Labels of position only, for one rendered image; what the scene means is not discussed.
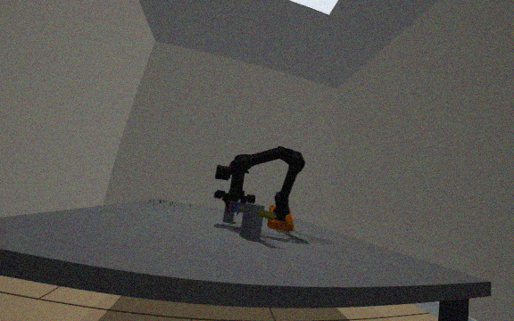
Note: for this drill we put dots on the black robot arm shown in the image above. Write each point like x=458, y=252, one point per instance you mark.
x=241, y=163

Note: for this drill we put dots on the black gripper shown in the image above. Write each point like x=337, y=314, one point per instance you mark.
x=221, y=194

